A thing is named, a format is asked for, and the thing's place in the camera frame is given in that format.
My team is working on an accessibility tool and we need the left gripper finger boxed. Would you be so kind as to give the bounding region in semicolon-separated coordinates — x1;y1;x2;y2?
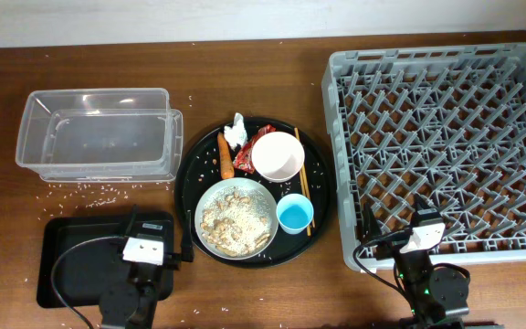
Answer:
123;204;138;237
181;210;195;262

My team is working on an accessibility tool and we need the grey bowl with rice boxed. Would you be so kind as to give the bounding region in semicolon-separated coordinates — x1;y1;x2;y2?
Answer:
194;178;279;260

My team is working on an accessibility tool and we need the wooden chopstick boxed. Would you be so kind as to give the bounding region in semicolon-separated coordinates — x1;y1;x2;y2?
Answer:
300;164;316;236
294;127;313;237

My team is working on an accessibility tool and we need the blue cup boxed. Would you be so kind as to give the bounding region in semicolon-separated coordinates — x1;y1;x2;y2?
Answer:
276;194;314;235

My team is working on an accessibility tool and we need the orange carrot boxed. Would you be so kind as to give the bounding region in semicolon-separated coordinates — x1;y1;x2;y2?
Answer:
217;133;235;179

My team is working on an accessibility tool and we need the red snack wrapper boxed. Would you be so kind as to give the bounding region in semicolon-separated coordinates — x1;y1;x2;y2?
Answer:
233;124;276;174

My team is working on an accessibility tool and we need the pink bowl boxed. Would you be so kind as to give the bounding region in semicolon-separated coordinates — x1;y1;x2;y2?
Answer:
251;132;305;183

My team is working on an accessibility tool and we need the white tissue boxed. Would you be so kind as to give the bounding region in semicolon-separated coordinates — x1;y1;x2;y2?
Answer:
223;112;247;150

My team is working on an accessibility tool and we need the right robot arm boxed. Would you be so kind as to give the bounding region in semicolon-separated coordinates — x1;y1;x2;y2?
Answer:
353;196;470;328

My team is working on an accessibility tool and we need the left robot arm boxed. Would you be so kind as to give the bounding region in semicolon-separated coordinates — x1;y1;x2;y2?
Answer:
99;209;195;329

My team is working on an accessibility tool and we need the grey dishwasher rack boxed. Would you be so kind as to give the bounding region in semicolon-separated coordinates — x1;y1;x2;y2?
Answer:
321;43;526;271

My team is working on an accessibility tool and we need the clear plastic bin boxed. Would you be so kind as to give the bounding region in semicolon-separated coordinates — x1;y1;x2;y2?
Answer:
16;88;184;183

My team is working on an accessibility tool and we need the round black tray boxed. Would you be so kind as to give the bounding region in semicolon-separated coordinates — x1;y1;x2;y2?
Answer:
174;117;336;269

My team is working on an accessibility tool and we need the black rectangular tray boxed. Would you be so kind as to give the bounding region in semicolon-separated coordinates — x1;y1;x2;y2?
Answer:
36;211;174;309

